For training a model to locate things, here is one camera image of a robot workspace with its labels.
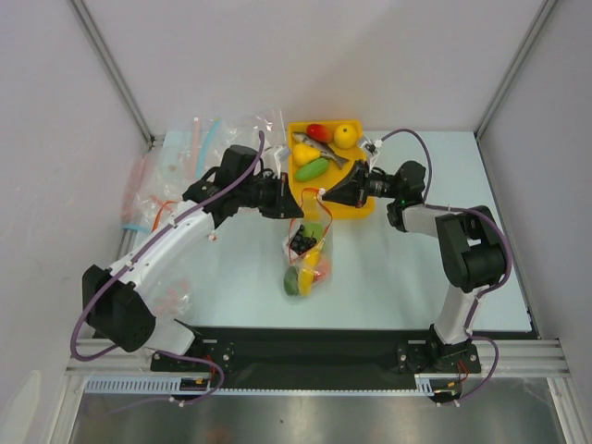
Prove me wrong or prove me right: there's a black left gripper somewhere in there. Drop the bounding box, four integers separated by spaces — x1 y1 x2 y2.
237 172 303 220

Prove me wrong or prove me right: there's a dark toy grape bunch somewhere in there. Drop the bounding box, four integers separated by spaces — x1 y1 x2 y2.
289 231 317 256

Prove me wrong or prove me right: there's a clear orange-zipper zip bag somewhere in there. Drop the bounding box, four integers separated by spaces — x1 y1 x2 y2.
282 187 334 298

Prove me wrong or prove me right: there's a yellow toy banana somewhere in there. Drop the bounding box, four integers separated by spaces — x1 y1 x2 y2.
298 250 321 296

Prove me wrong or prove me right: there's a peach toy fruit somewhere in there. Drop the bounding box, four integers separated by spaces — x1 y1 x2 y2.
314 256 332 284

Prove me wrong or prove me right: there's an orange green toy mango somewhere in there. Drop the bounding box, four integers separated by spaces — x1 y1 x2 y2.
283 266 300 296

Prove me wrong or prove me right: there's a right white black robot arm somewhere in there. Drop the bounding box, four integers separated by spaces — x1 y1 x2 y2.
323 161 512 371

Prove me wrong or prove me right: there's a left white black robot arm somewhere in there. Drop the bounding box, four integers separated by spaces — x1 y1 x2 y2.
79 145 303 370

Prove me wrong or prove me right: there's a clear blue-zipper zip bag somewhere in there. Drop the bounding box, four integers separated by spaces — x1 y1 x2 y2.
188 108 290 180

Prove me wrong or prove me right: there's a clear small orange-zipper bag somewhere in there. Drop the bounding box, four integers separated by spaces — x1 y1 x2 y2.
150 194 179 232

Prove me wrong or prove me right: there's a clear pink-zipper zip bag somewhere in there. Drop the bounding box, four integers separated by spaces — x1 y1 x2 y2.
120 154 154 226

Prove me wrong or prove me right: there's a yellow plastic bin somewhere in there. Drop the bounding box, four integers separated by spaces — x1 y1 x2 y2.
288 119 367 198

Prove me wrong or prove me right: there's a green toy vegetable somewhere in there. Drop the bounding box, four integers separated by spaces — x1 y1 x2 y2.
294 157 330 182

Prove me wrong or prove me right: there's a grey toy fish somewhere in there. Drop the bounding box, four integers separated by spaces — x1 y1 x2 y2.
292 132 349 168

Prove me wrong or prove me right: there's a yellow toy orange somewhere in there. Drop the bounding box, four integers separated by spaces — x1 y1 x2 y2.
333 123 359 150

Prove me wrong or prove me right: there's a red toy mango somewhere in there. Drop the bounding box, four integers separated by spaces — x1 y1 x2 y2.
305 123 334 143

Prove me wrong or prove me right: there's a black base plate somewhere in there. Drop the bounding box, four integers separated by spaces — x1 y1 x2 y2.
147 327 481 391

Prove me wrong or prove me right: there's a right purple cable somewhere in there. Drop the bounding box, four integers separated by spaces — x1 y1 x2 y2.
363 128 514 408

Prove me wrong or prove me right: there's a purple cable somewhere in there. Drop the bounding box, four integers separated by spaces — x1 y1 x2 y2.
363 128 514 408
68 129 227 408

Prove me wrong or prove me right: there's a white slotted cable duct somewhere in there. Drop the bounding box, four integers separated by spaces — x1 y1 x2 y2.
85 376 454 397

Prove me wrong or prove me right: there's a left aluminium corner post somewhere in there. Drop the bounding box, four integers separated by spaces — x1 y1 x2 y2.
67 0 155 150

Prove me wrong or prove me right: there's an aluminium corner post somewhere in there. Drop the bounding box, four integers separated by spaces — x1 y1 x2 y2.
474 0 561 143
67 0 155 150

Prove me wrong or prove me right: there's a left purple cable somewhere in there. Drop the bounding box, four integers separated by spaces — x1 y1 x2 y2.
68 129 227 408

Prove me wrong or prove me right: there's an aluminium front rail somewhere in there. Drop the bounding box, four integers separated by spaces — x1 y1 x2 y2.
65 339 571 379

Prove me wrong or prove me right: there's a right aluminium corner post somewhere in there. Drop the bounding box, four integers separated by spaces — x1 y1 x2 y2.
474 0 561 143

